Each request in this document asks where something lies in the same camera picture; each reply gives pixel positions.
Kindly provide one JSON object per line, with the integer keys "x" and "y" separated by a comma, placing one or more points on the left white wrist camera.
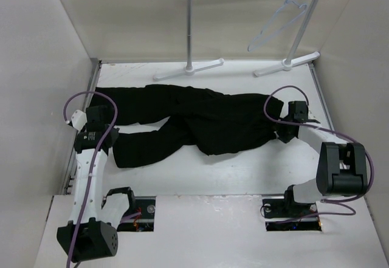
{"x": 78, "y": 120}

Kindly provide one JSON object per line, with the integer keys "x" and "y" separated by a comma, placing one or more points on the left aluminium table rail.
{"x": 71, "y": 167}

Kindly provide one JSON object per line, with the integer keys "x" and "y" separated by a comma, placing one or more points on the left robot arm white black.
{"x": 91, "y": 230}

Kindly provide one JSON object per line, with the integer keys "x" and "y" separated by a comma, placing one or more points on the aluminium table rail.
{"x": 71, "y": 167}
{"x": 321, "y": 96}

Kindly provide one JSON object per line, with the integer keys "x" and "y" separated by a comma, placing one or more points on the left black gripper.
{"x": 108, "y": 126}

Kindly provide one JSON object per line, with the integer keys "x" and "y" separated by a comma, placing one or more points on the white clothes rack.
{"x": 286, "y": 64}

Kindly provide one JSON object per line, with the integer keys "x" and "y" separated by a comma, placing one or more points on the black trousers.
{"x": 216, "y": 123}

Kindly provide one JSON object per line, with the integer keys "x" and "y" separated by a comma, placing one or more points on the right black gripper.
{"x": 287, "y": 118}

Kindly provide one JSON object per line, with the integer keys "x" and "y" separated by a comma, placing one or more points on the right aluminium table rail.
{"x": 321, "y": 96}

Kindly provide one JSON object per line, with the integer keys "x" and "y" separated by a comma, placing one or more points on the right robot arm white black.
{"x": 341, "y": 169}

